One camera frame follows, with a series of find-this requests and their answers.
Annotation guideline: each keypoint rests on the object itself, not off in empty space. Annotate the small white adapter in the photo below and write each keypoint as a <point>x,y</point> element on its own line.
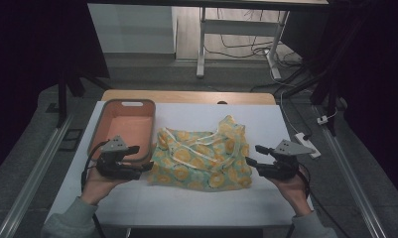
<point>322,120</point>

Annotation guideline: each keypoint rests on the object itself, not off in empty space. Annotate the black stand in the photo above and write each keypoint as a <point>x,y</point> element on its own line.
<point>62,99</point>

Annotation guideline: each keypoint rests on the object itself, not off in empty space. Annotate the orange plastic basket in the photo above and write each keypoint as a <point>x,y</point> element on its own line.
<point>127,127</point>

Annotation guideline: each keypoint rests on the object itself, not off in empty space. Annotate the white desk frame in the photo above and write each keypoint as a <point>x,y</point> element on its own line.
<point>236,28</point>

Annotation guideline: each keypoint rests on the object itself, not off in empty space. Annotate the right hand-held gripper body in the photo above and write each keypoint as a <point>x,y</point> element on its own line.
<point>279,167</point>

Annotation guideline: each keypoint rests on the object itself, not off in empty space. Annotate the metal floor rail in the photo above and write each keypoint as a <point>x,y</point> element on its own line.
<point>352,178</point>
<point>34,175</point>

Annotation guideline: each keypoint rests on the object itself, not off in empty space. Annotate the white power strip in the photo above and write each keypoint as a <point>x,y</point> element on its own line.
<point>302,140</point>

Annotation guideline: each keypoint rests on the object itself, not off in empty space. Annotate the person's left hand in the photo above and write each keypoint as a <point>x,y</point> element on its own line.
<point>99,188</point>

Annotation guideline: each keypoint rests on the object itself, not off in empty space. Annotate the wooden table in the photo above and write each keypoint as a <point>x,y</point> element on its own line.
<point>186,96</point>

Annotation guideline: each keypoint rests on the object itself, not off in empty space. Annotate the orange-print cloth tote bag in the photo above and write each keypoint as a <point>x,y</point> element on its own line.
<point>199,158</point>

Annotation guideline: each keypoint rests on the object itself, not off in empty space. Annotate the person's right hand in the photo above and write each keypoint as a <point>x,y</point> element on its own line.
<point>291,195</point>

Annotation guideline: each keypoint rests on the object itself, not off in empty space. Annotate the white table board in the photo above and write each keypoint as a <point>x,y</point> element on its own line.
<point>186,205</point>

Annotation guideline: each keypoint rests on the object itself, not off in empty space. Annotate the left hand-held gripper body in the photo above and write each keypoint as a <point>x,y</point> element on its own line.
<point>112,165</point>

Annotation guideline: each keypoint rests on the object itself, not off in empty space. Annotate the black floor plate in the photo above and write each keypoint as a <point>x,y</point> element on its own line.
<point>70,139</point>

